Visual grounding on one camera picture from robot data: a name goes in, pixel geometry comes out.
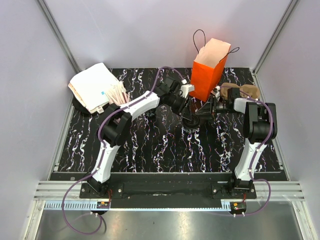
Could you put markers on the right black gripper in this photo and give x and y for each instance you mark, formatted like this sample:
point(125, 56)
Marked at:
point(208, 111)

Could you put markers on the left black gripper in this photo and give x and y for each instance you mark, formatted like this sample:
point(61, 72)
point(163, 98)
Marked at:
point(185, 111)

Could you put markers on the black lid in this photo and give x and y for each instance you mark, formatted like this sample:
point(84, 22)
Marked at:
point(191, 124)

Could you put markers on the black coffee cup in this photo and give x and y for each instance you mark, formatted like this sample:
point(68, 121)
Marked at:
point(191, 130)
point(151, 113)

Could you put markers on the orange paper bag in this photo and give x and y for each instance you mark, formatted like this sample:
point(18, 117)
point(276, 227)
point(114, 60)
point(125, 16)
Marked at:
point(208, 67)

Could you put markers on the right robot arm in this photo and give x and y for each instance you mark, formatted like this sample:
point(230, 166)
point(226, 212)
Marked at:
point(259, 128)

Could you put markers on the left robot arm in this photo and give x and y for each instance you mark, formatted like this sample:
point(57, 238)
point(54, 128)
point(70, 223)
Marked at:
point(114, 129)

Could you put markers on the bottom pulp cup carrier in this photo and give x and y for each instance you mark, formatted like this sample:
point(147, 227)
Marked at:
point(251, 90)

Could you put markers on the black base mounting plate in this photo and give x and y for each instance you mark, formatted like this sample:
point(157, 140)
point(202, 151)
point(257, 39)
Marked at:
point(165, 191)

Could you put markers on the white napkin stack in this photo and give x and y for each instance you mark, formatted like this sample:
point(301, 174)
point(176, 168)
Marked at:
point(90, 87)

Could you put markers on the black round napkin base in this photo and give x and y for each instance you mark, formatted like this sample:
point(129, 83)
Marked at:
point(79, 107)

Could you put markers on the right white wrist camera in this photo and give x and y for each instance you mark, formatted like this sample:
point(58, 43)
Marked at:
point(216, 91)

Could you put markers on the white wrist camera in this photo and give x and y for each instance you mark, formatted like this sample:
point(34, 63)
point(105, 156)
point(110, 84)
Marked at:
point(216, 91)
point(186, 88)

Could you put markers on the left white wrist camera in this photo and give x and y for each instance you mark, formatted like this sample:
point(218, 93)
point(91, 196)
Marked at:
point(186, 88)

